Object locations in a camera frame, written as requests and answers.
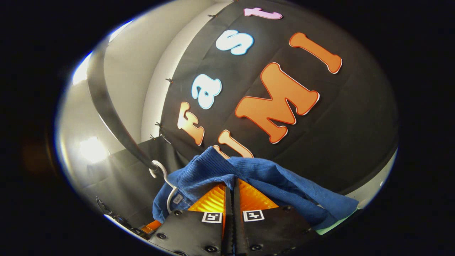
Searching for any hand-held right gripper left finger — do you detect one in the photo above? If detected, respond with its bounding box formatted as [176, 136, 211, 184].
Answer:
[149, 183, 234, 256]

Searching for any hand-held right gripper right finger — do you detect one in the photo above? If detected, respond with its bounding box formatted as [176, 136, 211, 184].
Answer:
[233, 179, 317, 256]

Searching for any blue corduroy jacket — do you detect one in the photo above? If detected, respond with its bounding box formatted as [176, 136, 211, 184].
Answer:
[152, 146, 359, 231]

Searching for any white plastic hanger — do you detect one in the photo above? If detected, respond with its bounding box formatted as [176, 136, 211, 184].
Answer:
[149, 160, 179, 214]

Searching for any black metal clothes rack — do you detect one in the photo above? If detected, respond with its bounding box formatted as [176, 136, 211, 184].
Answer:
[86, 41, 162, 175]

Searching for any black backdrop cloth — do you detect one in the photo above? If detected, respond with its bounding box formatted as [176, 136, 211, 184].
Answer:
[80, 0, 399, 228]

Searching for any row of black cloth clips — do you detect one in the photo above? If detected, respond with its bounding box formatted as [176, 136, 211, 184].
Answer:
[149, 0, 239, 141]

